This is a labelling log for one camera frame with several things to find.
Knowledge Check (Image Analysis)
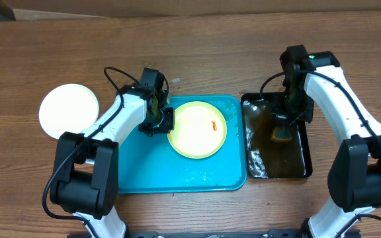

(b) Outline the green yellow sponge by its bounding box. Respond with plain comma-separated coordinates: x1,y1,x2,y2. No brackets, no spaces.
271,126,292,142

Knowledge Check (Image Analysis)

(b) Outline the yellow plate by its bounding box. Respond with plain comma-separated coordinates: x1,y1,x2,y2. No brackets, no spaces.
167,101,228,159

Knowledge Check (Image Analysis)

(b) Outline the white plate with stain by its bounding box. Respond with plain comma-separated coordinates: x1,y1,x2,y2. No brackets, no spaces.
38,84,99,139

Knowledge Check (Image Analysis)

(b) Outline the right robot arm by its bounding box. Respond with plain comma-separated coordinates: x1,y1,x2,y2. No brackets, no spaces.
271,45,381,237

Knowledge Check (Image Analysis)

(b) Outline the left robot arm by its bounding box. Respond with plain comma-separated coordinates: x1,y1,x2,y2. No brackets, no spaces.
42,68,174,237

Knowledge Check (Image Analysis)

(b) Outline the teal plastic tray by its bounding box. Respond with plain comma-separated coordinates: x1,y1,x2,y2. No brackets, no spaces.
118,95,247,194

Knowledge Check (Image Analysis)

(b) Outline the black water tray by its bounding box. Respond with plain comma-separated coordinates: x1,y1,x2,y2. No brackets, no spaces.
241,93,313,179

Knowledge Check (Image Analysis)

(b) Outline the cardboard panel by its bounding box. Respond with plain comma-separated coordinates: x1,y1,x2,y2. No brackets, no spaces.
4,0,381,17

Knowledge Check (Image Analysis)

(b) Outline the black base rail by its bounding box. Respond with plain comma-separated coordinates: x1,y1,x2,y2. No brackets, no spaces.
66,227,362,238

